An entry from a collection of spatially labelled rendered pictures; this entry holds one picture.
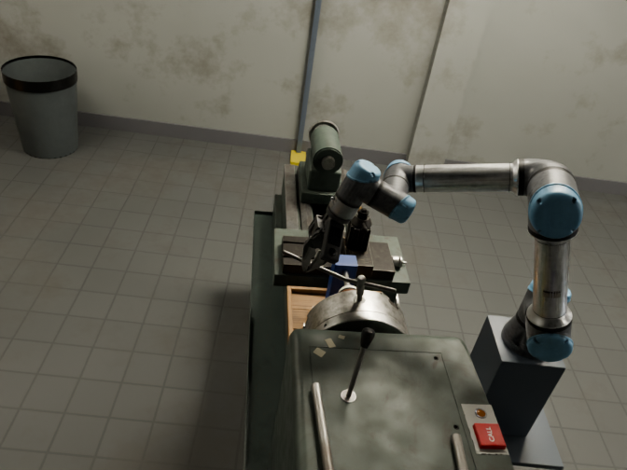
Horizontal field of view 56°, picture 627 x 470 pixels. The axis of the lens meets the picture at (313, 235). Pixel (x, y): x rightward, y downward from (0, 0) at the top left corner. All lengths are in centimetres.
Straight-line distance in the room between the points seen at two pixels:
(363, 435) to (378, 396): 12
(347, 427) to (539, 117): 403
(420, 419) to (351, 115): 363
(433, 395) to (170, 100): 383
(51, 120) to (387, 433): 369
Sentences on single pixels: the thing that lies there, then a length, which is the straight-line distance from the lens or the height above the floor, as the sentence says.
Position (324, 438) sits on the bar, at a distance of 132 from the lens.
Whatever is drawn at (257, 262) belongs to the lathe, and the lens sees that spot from 285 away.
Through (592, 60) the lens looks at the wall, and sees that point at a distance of 504.
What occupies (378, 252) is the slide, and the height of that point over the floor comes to 97.
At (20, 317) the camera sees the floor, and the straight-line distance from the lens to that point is 346.
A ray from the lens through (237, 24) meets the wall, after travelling 459.
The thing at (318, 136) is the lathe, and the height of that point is 113.
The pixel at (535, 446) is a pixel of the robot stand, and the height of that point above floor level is 75.
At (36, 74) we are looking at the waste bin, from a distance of 494.
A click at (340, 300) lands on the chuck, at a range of 170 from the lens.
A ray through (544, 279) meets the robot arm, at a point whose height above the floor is 147.
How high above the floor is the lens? 235
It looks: 36 degrees down
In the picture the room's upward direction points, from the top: 9 degrees clockwise
